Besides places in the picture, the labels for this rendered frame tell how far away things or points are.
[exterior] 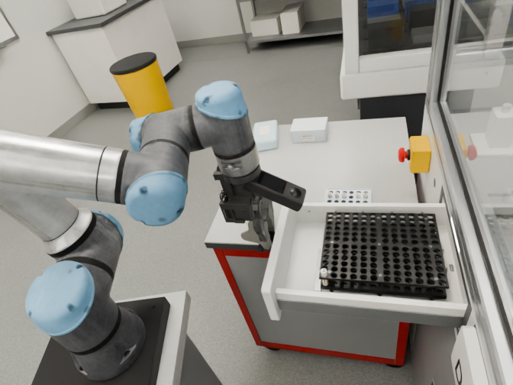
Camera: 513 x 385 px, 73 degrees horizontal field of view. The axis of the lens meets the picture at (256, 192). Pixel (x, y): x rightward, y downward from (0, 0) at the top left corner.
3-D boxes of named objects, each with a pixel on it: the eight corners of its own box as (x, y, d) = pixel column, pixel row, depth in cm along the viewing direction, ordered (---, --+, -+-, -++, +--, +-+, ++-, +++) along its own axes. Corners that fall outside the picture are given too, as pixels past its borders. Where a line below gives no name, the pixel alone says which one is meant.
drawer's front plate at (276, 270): (271, 321, 70) (260, 290, 63) (292, 218, 91) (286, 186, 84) (279, 321, 70) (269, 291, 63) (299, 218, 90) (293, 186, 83)
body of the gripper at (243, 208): (236, 200, 75) (221, 155, 68) (274, 200, 73) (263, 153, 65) (226, 225, 70) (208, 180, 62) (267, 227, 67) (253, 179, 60)
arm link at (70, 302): (51, 357, 66) (4, 325, 57) (72, 296, 76) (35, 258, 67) (111, 347, 65) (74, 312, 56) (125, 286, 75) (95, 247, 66)
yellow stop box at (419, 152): (407, 173, 91) (409, 151, 86) (404, 157, 96) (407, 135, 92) (428, 173, 89) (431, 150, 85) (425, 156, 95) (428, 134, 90)
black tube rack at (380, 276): (321, 296, 70) (318, 276, 66) (328, 231, 83) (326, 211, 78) (443, 306, 63) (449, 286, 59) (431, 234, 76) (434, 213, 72)
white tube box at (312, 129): (291, 143, 128) (289, 131, 124) (295, 130, 134) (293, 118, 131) (326, 141, 124) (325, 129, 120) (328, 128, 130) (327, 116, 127)
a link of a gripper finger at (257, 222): (262, 230, 73) (254, 197, 68) (269, 231, 73) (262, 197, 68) (256, 246, 69) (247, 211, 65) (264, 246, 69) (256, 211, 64)
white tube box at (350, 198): (324, 218, 96) (322, 208, 94) (327, 198, 102) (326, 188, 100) (370, 220, 92) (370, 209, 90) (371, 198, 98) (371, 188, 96)
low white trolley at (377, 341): (258, 357, 148) (203, 241, 99) (282, 244, 192) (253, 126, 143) (404, 380, 130) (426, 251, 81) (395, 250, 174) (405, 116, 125)
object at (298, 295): (280, 310, 70) (275, 294, 66) (298, 218, 88) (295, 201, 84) (513, 335, 58) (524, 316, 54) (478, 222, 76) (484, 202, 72)
